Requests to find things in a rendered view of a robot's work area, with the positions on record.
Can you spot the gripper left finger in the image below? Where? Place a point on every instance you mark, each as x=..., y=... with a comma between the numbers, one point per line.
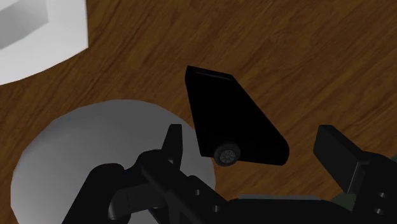
x=161, y=183

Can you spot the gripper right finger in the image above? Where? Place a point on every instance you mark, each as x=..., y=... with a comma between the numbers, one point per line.
x=356, y=161

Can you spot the grey round bowl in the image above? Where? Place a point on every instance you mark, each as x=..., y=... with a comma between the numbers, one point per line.
x=80, y=145

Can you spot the black wedge with small wheel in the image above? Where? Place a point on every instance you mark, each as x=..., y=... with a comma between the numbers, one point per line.
x=229, y=121

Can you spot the white rectangular box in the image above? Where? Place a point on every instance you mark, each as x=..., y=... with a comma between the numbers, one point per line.
x=40, y=37

